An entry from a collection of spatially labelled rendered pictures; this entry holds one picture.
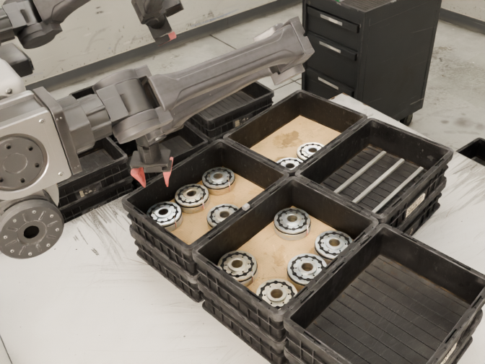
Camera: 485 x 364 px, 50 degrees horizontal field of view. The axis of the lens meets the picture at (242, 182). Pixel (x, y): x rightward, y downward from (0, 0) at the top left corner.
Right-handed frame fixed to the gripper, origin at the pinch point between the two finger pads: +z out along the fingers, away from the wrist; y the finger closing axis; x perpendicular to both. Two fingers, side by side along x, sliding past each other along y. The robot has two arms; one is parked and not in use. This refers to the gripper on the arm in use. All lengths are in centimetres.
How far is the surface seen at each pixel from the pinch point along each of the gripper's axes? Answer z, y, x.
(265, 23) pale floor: 99, -39, -341
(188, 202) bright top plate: 11.4, -7.2, -4.4
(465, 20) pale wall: 90, -204, -308
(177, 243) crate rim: 4.2, -7.4, 18.9
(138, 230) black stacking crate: 13.5, 6.6, 4.5
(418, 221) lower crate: 22, -76, -4
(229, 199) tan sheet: 14.2, -19.2, -8.3
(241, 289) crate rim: 4.0, -23.6, 34.7
